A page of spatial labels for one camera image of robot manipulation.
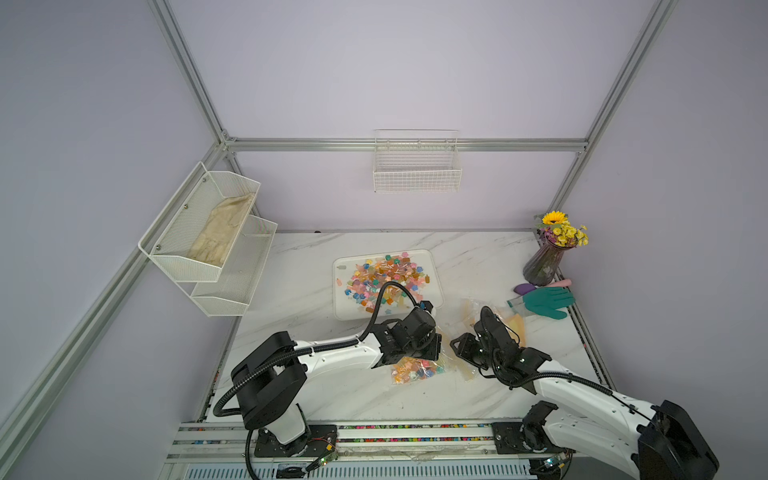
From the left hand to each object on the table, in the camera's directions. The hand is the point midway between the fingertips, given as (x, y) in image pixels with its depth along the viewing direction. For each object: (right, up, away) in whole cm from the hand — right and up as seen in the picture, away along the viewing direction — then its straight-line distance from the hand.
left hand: (438, 349), depth 81 cm
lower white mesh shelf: (-63, +14, +9) cm, 65 cm away
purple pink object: (+34, +15, +24) cm, 44 cm away
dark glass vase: (+37, +22, +17) cm, 46 cm away
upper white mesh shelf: (-66, +31, -3) cm, 73 cm away
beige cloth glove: (-60, +33, -1) cm, 68 cm away
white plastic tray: (-27, +8, +16) cm, 33 cm away
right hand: (+5, -1, +4) cm, 6 cm away
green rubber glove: (+39, +11, +18) cm, 44 cm away
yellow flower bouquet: (+37, +34, +7) cm, 51 cm away
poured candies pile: (-22, +18, +23) cm, 36 cm away
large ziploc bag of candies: (-8, -7, +3) cm, 11 cm away
